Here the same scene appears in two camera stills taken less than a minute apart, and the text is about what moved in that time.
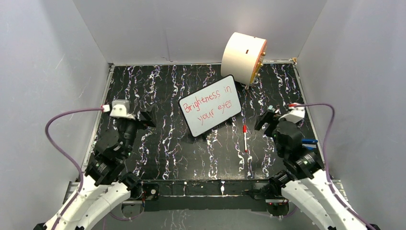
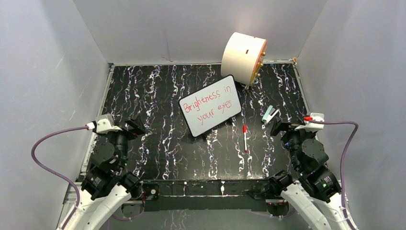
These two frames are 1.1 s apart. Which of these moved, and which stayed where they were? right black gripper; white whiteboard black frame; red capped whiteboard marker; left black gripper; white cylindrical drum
Moved: left black gripper; right black gripper
Stayed: red capped whiteboard marker; white cylindrical drum; white whiteboard black frame
